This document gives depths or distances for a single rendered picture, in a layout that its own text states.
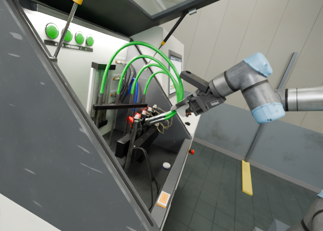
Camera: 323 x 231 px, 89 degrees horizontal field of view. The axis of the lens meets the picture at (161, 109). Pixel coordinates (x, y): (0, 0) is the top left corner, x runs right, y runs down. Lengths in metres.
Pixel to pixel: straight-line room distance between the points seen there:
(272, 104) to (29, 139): 0.68
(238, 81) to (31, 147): 0.64
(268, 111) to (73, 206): 0.61
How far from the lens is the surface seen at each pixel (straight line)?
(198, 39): 3.24
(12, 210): 0.88
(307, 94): 0.64
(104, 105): 0.85
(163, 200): 0.60
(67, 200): 0.62
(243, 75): 0.53
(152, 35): 1.10
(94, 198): 0.54
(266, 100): 0.52
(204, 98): 0.61
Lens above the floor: 1.38
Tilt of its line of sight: 17 degrees down
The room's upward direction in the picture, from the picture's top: 14 degrees clockwise
